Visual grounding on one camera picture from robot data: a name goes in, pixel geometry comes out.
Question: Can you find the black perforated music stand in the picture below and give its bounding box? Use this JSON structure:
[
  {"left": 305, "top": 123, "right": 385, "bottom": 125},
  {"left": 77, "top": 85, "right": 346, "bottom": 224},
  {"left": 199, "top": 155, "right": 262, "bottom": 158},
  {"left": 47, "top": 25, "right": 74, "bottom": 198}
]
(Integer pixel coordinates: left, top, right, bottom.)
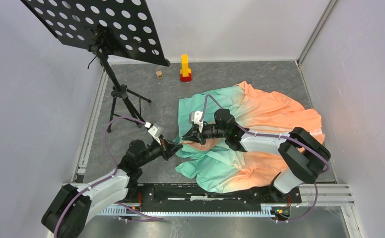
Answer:
[{"left": 22, "top": 0, "right": 170, "bottom": 127}]

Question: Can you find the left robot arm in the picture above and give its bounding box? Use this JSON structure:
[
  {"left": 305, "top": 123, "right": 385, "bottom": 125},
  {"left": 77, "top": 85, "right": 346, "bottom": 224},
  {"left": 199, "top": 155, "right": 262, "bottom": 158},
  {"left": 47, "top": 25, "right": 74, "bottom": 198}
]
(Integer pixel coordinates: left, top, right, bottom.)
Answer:
[{"left": 41, "top": 137, "right": 183, "bottom": 238}]

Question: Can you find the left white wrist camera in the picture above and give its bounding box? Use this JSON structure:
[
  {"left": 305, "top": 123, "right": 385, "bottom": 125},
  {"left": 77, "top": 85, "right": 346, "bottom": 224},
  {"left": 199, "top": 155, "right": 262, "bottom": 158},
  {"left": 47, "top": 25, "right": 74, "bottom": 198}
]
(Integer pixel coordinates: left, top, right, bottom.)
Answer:
[{"left": 144, "top": 121, "right": 163, "bottom": 144}]

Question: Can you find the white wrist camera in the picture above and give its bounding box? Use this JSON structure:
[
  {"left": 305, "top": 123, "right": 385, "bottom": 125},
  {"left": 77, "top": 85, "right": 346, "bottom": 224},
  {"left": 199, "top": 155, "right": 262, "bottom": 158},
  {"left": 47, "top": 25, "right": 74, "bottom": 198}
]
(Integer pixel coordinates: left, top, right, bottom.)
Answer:
[
  {"left": 144, "top": 121, "right": 163, "bottom": 144},
  {"left": 190, "top": 111, "right": 204, "bottom": 132}
]

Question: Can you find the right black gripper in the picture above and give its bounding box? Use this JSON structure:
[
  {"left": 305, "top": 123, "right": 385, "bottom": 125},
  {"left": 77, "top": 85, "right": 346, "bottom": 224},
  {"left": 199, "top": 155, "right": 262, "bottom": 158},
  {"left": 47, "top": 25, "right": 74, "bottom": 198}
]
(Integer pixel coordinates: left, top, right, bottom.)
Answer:
[{"left": 182, "top": 124, "right": 227, "bottom": 146}]

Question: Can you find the green and orange jacket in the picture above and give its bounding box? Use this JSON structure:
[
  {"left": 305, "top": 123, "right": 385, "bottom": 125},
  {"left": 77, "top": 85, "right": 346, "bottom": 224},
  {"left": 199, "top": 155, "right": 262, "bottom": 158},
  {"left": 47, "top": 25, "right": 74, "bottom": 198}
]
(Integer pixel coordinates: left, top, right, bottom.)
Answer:
[{"left": 175, "top": 82, "right": 325, "bottom": 193}]

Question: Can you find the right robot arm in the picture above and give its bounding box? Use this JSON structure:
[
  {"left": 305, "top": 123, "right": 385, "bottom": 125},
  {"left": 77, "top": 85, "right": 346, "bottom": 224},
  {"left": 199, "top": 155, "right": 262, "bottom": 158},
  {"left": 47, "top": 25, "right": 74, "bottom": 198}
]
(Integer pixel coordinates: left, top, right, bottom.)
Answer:
[{"left": 182, "top": 109, "right": 331, "bottom": 202}]

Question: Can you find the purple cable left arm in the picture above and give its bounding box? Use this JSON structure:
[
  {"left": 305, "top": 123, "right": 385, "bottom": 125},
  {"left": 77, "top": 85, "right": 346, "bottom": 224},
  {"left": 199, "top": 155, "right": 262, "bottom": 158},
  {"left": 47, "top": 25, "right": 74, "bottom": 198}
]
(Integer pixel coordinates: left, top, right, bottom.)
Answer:
[{"left": 53, "top": 117, "right": 165, "bottom": 238}]

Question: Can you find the white toothed cable duct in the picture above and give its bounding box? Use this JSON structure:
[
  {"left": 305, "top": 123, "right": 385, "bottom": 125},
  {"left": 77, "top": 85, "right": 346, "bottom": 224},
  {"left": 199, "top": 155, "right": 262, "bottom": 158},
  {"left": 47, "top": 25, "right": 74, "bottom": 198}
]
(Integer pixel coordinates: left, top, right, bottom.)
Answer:
[{"left": 98, "top": 205, "right": 275, "bottom": 218}]

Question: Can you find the red cylinder block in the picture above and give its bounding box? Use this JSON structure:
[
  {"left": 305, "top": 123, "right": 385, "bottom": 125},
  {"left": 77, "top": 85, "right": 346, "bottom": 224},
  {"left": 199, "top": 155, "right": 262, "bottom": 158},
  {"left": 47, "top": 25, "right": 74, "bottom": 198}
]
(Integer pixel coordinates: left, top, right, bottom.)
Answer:
[{"left": 180, "top": 73, "right": 192, "bottom": 82}]

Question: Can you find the yellow block tower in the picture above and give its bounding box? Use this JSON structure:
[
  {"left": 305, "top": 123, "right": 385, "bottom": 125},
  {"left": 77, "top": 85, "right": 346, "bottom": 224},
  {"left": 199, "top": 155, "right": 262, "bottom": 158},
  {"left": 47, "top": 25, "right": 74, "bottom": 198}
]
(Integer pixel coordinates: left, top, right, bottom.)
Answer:
[{"left": 180, "top": 54, "right": 192, "bottom": 77}]

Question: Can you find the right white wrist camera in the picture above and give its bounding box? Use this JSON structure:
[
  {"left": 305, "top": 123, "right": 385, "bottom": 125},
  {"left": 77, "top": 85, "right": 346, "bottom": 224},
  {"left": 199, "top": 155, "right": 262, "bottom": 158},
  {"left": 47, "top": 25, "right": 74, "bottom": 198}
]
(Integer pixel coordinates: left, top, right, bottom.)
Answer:
[{"left": 190, "top": 111, "right": 204, "bottom": 132}]

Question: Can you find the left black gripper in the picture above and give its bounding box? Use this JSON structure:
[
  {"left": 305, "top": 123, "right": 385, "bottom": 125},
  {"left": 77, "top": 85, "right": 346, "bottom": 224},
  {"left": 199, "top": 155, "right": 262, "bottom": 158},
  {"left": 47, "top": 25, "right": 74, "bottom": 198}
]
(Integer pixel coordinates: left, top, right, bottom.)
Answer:
[{"left": 137, "top": 134, "right": 183, "bottom": 167}]

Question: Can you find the small wooden cube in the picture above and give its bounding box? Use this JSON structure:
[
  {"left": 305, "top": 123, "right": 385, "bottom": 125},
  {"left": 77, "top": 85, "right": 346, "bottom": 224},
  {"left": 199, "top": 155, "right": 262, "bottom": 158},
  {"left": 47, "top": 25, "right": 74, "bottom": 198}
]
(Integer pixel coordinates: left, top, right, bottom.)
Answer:
[{"left": 156, "top": 71, "right": 163, "bottom": 79}]

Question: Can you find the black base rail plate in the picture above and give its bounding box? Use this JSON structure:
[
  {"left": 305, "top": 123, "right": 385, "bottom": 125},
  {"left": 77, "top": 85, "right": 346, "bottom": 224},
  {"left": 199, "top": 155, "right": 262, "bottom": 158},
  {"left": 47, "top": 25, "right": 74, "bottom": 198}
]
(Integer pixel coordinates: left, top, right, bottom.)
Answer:
[{"left": 123, "top": 183, "right": 302, "bottom": 212}]

